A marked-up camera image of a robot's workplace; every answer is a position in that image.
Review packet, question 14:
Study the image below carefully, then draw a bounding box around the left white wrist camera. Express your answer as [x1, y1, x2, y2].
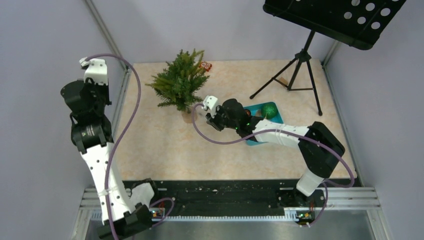
[79, 58, 109, 86]

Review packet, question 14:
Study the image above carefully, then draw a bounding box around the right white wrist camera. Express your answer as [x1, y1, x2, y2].
[202, 95, 220, 116]

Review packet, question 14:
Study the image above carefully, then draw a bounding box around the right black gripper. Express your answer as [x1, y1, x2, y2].
[206, 105, 239, 132]

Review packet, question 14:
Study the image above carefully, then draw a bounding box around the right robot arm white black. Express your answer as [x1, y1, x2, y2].
[201, 95, 346, 206]

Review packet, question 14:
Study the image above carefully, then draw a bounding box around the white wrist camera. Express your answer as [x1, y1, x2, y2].
[202, 95, 220, 116]
[79, 58, 109, 86]

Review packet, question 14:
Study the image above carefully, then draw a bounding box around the copper shiny ball ornament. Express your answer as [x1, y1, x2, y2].
[244, 109, 252, 117]

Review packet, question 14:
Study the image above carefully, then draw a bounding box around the small green christmas tree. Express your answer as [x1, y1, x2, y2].
[145, 49, 209, 124]

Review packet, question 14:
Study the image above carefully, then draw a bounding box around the red gift box ornament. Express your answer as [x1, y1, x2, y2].
[199, 61, 213, 72]

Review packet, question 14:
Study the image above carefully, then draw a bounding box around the teal plastic tray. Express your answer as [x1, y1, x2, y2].
[243, 101, 285, 147]

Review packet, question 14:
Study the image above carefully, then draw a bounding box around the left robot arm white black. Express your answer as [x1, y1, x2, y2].
[60, 79, 161, 240]

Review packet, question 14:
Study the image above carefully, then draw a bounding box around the small wooden block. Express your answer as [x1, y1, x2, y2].
[278, 77, 289, 86]

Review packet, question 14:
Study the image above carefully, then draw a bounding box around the green glitter ball ornament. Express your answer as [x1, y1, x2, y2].
[260, 102, 279, 120]

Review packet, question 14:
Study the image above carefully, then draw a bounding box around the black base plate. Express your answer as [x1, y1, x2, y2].
[153, 179, 326, 219]

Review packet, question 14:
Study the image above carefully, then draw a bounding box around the black music stand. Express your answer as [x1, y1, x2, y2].
[250, 0, 406, 116]

